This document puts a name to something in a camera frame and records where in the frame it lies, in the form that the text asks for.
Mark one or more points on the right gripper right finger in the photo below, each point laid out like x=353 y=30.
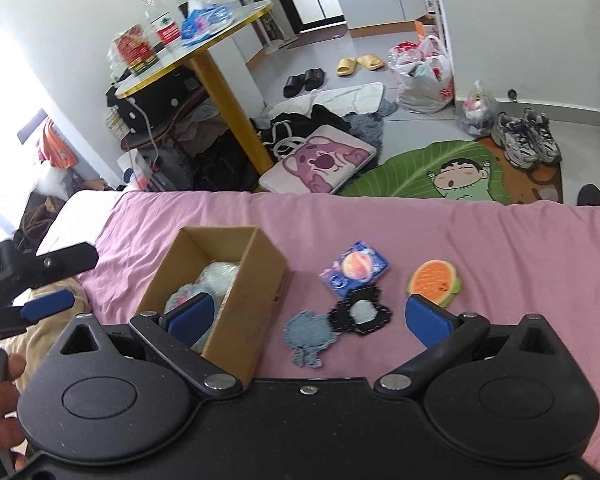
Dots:
x=448 y=340

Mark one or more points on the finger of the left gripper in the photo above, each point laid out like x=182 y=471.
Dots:
x=44 y=307

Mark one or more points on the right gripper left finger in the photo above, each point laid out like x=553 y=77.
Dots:
x=171 y=337

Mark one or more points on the clear plastic bag white filling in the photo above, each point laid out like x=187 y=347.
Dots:
x=217 y=279

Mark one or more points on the orange melon slice coaster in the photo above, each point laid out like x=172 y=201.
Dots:
x=436 y=280

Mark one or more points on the black white patch coaster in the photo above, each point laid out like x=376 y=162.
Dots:
x=360 y=312

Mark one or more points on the blue tissue pack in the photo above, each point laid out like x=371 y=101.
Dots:
x=358 y=266

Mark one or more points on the blue denim patch coaster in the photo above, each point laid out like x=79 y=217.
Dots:
x=307 y=335

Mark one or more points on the person left hand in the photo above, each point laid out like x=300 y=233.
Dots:
x=11 y=434

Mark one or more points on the brown cardboard box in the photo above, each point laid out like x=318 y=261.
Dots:
x=238 y=336

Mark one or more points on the pink bed sheet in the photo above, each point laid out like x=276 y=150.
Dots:
x=512 y=260

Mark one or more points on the orange garment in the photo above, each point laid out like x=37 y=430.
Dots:
x=53 y=149

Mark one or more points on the green leaf cartoon rug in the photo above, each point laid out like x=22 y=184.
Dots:
x=459 y=170

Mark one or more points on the black polka dot bag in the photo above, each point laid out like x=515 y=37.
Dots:
x=159 y=100

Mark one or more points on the grey sneaker pair left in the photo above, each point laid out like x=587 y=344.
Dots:
x=511 y=135

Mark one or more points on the pink bear tote bag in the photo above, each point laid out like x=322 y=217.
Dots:
x=321 y=163

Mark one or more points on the grey sneaker right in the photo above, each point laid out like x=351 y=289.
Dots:
x=541 y=137

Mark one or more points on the black clothes pile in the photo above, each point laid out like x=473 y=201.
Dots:
x=286 y=132

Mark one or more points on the clear plastic trash bag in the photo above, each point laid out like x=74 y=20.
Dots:
x=477 y=114

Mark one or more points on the round yellow-leg table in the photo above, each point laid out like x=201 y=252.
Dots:
x=223 y=72

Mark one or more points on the white floor mat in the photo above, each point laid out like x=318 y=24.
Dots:
x=362 y=99

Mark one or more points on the red snack box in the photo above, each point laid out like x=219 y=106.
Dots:
x=135 y=50

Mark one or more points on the black slipper left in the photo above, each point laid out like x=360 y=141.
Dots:
x=294 y=85

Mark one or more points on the black slipper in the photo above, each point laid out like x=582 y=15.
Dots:
x=294 y=85
x=313 y=79

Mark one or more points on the white red plastic bag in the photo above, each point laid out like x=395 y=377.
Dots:
x=423 y=75

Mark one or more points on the black slipper right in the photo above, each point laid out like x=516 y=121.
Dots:
x=313 y=79

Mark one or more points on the yellow slipper right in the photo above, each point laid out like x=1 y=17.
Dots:
x=370 y=62

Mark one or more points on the yellow slipper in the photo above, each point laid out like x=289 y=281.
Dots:
x=370 y=62
x=346 y=67

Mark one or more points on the plastic water bottle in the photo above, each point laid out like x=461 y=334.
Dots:
x=163 y=23

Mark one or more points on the yellow slipper left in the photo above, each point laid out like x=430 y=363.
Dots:
x=346 y=67

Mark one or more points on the blue plastic wrappers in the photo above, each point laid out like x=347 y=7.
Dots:
x=204 y=23

